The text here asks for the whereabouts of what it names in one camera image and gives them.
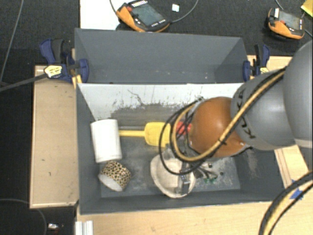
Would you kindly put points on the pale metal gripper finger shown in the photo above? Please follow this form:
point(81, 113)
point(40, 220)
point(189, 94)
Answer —
point(185, 183)

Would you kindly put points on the white shell-shaped bowl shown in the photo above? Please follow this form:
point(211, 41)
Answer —
point(168, 177)

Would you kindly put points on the small red object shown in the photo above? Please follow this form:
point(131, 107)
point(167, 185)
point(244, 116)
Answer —
point(181, 128)

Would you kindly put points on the leopard print cup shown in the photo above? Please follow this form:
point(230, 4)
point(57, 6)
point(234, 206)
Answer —
point(115, 174)

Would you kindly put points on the white plastic cup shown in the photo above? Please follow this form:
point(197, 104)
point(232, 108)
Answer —
point(106, 141)

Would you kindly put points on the grey metal bin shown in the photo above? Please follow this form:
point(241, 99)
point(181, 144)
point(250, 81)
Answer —
point(151, 57)

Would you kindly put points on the pale wood flat board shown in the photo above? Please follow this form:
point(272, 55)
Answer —
point(55, 141)

